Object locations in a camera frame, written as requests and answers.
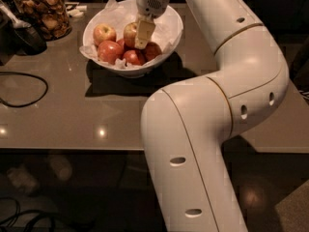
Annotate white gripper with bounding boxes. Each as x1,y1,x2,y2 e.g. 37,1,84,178
135,0,170,49

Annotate yellow-red apple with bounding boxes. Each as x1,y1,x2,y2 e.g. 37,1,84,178
123,22,137,47
93,23,117,46

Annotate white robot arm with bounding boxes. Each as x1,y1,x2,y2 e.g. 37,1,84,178
137,0,289,232

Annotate right red apple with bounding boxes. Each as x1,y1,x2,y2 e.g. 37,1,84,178
142,42,162,61

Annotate small hidden red apple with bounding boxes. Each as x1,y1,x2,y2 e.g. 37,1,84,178
117,38,126,51

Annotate front middle red apple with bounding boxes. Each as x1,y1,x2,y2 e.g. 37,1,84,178
123,49,146,66

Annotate white ceramic bowl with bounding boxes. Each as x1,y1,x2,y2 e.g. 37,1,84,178
82,0,184,79

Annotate front left red apple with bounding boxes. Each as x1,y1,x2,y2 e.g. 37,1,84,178
98,41,124,65

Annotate white tissue paper liner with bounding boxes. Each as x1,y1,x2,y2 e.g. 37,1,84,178
79,0,178,71

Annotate small white items on table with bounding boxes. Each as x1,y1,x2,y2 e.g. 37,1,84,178
66,3,87,18

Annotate glass jar of dried chips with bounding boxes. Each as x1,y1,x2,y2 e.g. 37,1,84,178
14,0,71,41

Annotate black round device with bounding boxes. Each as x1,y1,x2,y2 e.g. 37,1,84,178
14,26,47,55

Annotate white spoon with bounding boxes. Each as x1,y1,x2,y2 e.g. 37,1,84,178
0,2,31,29

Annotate black cable on table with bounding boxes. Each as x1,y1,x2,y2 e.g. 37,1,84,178
0,71,49,108

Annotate black cables on floor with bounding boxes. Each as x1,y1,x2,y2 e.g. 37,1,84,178
0,196,66,232

